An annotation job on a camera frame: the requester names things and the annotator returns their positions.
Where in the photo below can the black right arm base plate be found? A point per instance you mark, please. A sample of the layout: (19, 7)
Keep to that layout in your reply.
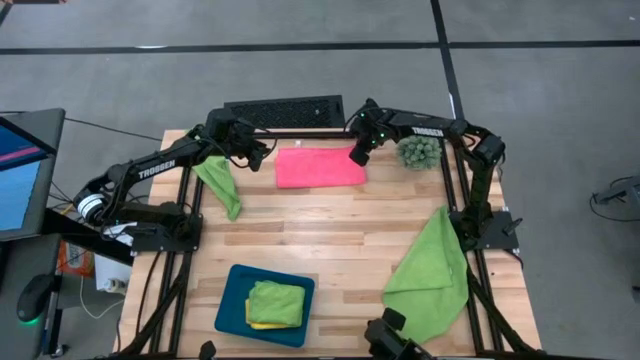
(500, 230)

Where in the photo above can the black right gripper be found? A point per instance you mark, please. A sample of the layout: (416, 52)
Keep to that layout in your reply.
(372, 132)

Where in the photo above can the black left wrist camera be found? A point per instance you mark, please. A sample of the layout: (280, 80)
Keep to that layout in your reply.
(242, 134)

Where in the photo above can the orange bag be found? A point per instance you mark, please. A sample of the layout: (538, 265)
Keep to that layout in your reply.
(75, 257)

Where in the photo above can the computer monitor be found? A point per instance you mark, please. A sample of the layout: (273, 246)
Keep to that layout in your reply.
(22, 175)

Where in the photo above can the teal plastic tray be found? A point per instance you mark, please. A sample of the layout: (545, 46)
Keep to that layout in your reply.
(230, 300)

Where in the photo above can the black floor stand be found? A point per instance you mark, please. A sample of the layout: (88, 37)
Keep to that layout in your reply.
(620, 192)

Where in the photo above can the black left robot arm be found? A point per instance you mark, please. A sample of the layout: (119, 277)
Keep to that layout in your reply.
(150, 170)

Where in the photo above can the artificial green plant in pot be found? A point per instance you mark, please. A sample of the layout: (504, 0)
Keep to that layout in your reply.
(419, 152)

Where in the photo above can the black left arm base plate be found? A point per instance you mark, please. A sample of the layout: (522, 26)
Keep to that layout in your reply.
(165, 242)

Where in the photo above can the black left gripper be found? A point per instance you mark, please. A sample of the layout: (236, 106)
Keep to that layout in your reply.
(260, 147)

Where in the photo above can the black computer mouse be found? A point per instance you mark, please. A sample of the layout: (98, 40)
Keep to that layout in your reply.
(32, 300)

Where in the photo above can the grey desk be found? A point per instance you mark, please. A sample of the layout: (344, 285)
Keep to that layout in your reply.
(12, 260)

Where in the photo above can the green microfiber towel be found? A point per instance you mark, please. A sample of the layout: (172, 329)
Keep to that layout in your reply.
(220, 185)
(425, 280)
(275, 302)

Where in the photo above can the black support beam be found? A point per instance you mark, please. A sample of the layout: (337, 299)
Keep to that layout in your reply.
(85, 237)

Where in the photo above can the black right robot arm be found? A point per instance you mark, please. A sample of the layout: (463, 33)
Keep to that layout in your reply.
(435, 131)

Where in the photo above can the black aluminium table frame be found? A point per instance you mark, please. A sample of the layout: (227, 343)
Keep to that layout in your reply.
(310, 134)

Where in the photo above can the pink microfiber towel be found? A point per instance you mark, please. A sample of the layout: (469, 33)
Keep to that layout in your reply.
(320, 167)

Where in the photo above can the yellow microfiber towel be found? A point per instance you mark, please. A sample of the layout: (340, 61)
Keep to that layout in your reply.
(265, 326)

